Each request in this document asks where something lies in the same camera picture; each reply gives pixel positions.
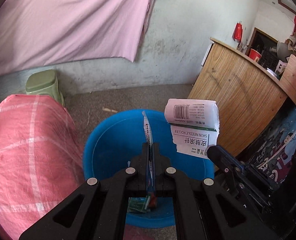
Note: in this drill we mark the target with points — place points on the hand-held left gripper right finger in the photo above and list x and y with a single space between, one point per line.
157 160

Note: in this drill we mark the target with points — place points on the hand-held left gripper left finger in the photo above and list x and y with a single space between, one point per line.
144 160

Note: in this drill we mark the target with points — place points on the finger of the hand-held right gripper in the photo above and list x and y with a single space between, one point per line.
220 158

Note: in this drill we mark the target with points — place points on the blue white wrapper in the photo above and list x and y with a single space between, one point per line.
148 132

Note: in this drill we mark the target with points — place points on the blue plastic bucket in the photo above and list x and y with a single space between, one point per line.
108 150

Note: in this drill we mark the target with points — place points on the green wrapper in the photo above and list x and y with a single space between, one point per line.
136 205

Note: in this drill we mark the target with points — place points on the white torn paper box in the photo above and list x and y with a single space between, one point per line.
192 120

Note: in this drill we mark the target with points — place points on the blue printed curtain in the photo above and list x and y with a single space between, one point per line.
282 140

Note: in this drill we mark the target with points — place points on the small wooden stick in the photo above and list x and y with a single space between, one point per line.
110 110

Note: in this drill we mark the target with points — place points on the light wooden cabinet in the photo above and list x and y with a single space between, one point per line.
237 87

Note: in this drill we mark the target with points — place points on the red paper cup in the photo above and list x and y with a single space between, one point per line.
254 53

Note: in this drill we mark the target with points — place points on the pink checked tablecloth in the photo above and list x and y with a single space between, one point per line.
25 155

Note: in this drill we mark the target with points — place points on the green plastic stool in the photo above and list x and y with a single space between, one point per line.
41 82

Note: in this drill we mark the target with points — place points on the red hanging bag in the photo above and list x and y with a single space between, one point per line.
237 31

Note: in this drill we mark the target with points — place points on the pink hanging bed sheet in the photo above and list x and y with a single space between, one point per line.
63 17

